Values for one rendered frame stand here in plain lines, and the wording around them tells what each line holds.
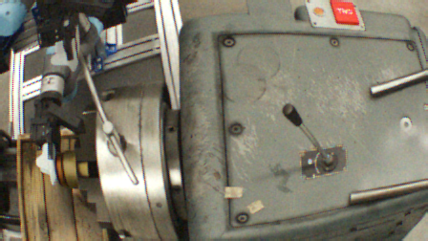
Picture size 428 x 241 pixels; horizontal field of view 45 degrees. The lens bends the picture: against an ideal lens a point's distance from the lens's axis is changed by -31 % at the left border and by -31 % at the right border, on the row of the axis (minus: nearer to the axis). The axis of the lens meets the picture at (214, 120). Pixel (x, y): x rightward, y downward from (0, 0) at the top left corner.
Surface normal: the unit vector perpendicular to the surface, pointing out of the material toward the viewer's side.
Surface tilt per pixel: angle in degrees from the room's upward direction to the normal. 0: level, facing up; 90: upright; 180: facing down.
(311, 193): 0
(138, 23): 0
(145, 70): 0
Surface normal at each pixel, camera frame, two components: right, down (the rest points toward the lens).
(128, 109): -0.08, -0.68
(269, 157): -0.07, -0.43
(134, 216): 0.01, 0.51
